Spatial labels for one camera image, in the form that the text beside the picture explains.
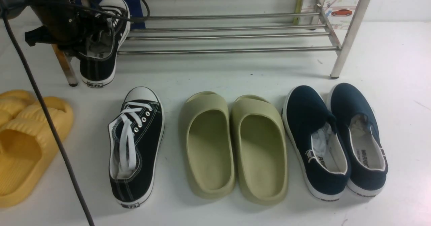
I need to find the navy slip-on shoe left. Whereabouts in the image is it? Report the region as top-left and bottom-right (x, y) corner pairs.
(281, 85), (351, 202)

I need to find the yellow slide slipper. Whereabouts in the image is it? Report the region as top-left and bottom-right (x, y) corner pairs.
(0, 101), (59, 208)
(0, 90), (36, 126)

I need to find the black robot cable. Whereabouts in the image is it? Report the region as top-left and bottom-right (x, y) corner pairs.
(0, 4), (96, 226)

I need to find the navy slip-on shoe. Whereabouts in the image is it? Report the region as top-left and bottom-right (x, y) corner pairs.
(281, 85), (351, 202)
(327, 83), (389, 198)

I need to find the black canvas sneaker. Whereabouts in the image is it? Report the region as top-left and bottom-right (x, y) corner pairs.
(108, 87), (165, 209)
(79, 0), (131, 88)

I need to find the olive green slide right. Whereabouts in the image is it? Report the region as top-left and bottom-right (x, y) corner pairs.
(230, 95), (288, 205)

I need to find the map poster with red car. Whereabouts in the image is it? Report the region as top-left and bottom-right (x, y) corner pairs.
(293, 0), (358, 30)

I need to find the navy slip-on shoe right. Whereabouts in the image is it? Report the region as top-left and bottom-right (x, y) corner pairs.
(327, 83), (389, 198)

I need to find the yellow slide slipper left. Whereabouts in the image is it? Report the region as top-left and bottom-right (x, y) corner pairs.
(0, 90), (36, 126)

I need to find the stainless steel shoe rack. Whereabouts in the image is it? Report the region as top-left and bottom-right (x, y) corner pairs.
(51, 0), (377, 87)

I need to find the yellow slide slipper right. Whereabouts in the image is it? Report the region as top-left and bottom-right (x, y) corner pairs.
(0, 101), (59, 208)

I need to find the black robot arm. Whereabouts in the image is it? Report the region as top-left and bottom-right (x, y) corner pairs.
(1, 0), (108, 46)

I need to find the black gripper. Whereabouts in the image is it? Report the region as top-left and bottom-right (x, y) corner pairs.
(25, 0), (112, 51)

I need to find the olive green slide left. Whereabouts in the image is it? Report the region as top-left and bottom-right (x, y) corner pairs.
(177, 91), (235, 200)

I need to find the olive green slide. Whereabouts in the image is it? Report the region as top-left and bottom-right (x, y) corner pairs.
(230, 95), (288, 205)
(177, 91), (235, 200)

